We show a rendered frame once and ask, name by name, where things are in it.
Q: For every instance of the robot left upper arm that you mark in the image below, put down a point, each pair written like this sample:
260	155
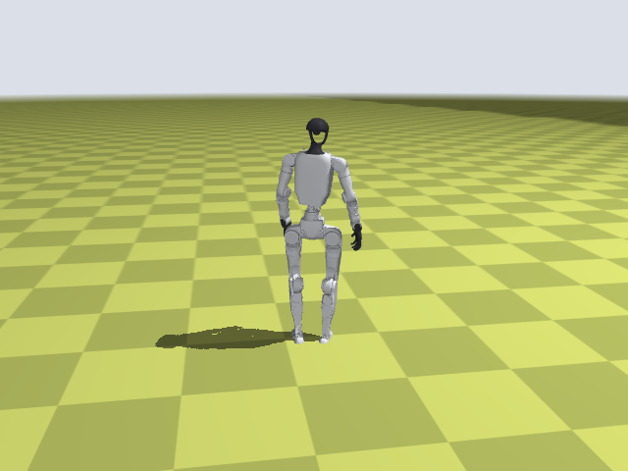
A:
285	175

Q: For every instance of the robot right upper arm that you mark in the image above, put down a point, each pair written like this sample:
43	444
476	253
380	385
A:
340	165

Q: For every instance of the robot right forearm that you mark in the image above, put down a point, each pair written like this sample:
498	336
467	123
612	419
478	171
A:
353	212

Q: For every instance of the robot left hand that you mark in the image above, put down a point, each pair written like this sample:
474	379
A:
284	225

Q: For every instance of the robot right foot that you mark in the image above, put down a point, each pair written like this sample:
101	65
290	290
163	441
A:
324	339

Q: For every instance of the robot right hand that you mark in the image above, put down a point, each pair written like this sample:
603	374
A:
358	237

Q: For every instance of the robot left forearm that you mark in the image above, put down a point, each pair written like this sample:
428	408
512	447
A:
283	209

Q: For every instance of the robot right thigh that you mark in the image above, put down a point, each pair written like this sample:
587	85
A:
333	242

